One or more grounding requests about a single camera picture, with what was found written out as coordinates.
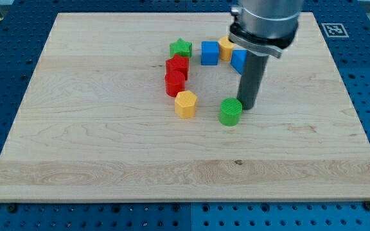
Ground wooden board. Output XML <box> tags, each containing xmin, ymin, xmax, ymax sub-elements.
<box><xmin>0</xmin><ymin>13</ymin><xmax>370</xmax><ymax>203</ymax></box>

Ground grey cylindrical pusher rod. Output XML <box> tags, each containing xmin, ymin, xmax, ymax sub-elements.
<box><xmin>237</xmin><ymin>51</ymin><xmax>269</xmax><ymax>110</ymax></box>

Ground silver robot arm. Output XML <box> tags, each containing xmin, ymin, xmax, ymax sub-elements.
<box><xmin>229</xmin><ymin>0</ymin><xmax>303</xmax><ymax>58</ymax></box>

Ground blue triangle block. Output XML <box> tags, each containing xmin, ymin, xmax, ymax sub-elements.
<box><xmin>231</xmin><ymin>50</ymin><xmax>247</xmax><ymax>74</ymax></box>

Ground red cylinder block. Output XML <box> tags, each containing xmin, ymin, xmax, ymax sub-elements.
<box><xmin>165</xmin><ymin>71</ymin><xmax>185</xmax><ymax>98</ymax></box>

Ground yellow hexagon block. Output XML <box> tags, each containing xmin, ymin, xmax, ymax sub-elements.
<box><xmin>175</xmin><ymin>90</ymin><xmax>198</xmax><ymax>119</ymax></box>

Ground red star block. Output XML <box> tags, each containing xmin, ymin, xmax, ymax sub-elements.
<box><xmin>165</xmin><ymin>54</ymin><xmax>189</xmax><ymax>81</ymax></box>

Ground yellow cylinder block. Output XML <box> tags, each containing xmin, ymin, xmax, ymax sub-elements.
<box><xmin>218</xmin><ymin>36</ymin><xmax>234</xmax><ymax>61</ymax></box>

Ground white fiducial marker tag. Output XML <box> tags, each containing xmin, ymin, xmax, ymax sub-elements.
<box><xmin>321</xmin><ymin>22</ymin><xmax>349</xmax><ymax>38</ymax></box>

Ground green star block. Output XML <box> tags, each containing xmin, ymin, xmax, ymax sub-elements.
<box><xmin>170</xmin><ymin>38</ymin><xmax>192</xmax><ymax>58</ymax></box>

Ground blue cube block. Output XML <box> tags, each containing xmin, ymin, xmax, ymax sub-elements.
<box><xmin>201</xmin><ymin>41</ymin><xmax>219</xmax><ymax>65</ymax></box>

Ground green cylinder block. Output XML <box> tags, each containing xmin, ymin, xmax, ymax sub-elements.
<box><xmin>219</xmin><ymin>98</ymin><xmax>242</xmax><ymax>126</ymax></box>

